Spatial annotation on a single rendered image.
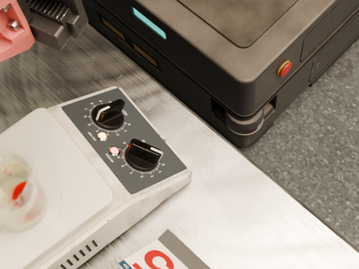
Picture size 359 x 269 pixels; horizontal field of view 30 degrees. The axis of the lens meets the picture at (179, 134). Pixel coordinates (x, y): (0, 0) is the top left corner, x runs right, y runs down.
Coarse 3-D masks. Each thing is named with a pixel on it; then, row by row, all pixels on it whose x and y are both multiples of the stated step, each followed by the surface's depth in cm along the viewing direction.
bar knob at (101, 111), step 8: (104, 104) 66; (112, 104) 65; (120, 104) 65; (96, 112) 65; (104, 112) 64; (112, 112) 65; (120, 112) 66; (96, 120) 65; (104, 120) 65; (112, 120) 65; (120, 120) 66; (104, 128) 65; (112, 128) 65
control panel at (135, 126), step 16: (96, 96) 67; (112, 96) 68; (80, 112) 65; (128, 112) 67; (80, 128) 64; (96, 128) 65; (128, 128) 66; (144, 128) 67; (96, 144) 63; (112, 144) 64; (128, 144) 65; (160, 144) 66; (112, 160) 63; (160, 160) 65; (176, 160) 65; (128, 176) 62; (144, 176) 63; (160, 176) 63
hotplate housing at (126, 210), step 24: (168, 144) 67; (96, 168) 62; (120, 192) 61; (144, 192) 62; (168, 192) 64; (96, 216) 60; (120, 216) 61; (144, 216) 65; (72, 240) 59; (96, 240) 61; (48, 264) 59; (72, 264) 62
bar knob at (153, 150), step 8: (136, 144) 62; (144, 144) 63; (128, 152) 63; (136, 152) 63; (144, 152) 63; (152, 152) 62; (160, 152) 63; (128, 160) 63; (136, 160) 63; (144, 160) 63; (152, 160) 63; (136, 168) 63; (144, 168) 63; (152, 168) 63
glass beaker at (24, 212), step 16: (16, 160) 55; (32, 160) 53; (32, 176) 54; (32, 192) 54; (0, 208) 51; (16, 208) 53; (32, 208) 55; (0, 224) 56; (16, 224) 55; (32, 224) 57
